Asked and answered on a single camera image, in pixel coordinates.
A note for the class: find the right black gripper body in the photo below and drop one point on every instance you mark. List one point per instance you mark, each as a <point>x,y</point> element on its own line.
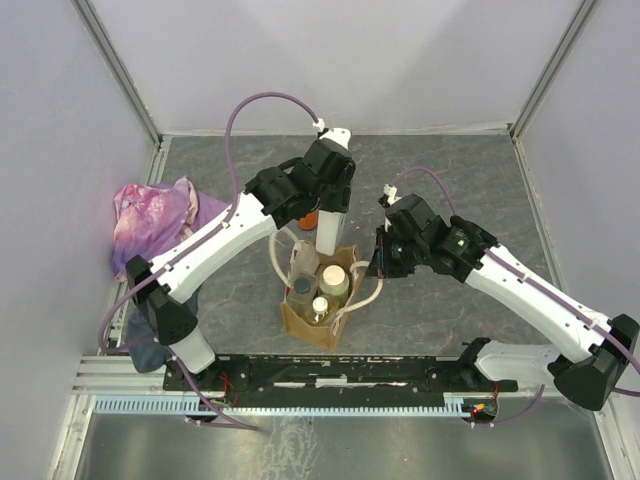
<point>401,256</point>

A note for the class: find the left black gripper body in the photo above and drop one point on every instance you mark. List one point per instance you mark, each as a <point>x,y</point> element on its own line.
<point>336,197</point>

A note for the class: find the white square bottle grey cap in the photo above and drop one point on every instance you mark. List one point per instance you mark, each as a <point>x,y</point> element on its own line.
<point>329,231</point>

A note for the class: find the orange bottle dark blue cap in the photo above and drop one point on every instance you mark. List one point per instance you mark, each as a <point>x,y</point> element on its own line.
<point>309,222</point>

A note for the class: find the burlap watermelon canvas bag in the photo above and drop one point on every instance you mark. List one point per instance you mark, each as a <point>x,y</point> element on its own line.
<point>319,290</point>

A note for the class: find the pink purple cloth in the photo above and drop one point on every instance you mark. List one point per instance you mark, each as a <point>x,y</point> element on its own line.
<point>153,219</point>

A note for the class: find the dark blue towel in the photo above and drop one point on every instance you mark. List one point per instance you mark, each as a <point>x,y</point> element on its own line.
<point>146,354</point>

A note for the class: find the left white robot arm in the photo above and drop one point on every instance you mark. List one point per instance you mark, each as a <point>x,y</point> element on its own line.
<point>269,202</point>

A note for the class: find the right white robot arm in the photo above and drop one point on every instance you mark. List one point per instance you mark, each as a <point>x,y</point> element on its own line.
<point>587,351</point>

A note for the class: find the green bottle white cap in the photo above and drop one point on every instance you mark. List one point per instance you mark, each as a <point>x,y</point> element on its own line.
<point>335,282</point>

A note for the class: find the clear yellow bottle white cap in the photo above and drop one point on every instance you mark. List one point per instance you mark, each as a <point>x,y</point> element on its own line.
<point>320,310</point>

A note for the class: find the clear square bottle grey cap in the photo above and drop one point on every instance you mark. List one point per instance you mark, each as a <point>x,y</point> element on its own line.
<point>304,281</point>

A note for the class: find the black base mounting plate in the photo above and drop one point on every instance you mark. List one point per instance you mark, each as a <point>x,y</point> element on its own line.
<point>250,372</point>

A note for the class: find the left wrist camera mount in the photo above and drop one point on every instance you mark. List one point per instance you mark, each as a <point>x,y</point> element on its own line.
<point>339,135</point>

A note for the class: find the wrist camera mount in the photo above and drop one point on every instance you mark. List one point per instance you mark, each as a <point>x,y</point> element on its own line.
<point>339,135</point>
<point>389,196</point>

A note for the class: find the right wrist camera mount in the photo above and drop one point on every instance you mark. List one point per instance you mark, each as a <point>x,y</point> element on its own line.
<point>389,196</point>

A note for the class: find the right aluminium frame post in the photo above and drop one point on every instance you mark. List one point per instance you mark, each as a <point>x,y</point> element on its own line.
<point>553,66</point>

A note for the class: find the aluminium frame post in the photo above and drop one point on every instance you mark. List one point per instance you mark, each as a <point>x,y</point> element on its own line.
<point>553,66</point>
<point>91,20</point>

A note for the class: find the left aluminium frame post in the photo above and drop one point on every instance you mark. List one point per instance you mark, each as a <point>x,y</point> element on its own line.
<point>91,20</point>

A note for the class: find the aluminium front rail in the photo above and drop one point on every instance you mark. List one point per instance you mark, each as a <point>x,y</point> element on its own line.
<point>116,375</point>

